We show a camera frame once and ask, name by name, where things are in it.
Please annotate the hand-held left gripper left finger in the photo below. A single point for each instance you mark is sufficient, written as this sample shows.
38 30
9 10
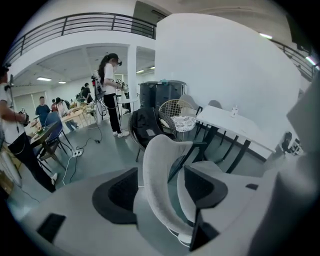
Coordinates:
82 207

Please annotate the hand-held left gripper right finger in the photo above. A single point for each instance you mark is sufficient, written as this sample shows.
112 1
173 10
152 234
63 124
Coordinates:
237 200

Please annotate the grey upholstered chair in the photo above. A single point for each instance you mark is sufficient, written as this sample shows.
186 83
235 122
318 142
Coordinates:
160 170
190 102

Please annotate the white marble table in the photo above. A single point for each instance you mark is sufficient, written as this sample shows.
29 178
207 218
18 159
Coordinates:
225 122

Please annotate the black wicker chair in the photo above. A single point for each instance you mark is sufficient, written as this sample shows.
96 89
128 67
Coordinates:
131 132

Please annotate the blue chair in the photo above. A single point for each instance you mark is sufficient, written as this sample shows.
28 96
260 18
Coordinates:
53 122

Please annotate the white power strip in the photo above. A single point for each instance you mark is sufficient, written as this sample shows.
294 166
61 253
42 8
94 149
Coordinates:
78 153

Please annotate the dark square table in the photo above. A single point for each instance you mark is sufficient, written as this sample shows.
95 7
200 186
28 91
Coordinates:
45 132

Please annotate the small white object on table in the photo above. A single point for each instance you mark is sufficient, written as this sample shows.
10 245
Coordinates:
234 112

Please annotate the patterned seat cushion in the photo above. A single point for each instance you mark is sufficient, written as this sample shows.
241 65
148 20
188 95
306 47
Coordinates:
183 122

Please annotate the light wooden table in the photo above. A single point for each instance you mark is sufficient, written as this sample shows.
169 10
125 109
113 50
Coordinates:
75 112

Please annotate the white rolling equipment stand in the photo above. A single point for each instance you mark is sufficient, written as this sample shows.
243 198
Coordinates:
101 112

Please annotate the black backpack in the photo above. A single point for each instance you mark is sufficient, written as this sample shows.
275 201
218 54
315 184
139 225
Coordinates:
147 125

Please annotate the white round table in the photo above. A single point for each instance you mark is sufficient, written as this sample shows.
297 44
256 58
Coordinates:
127 100

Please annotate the black storage bin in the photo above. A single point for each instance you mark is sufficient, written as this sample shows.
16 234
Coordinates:
147 96
170 92

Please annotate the black balcony railing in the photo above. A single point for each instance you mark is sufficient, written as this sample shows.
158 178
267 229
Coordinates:
297 57
75 25

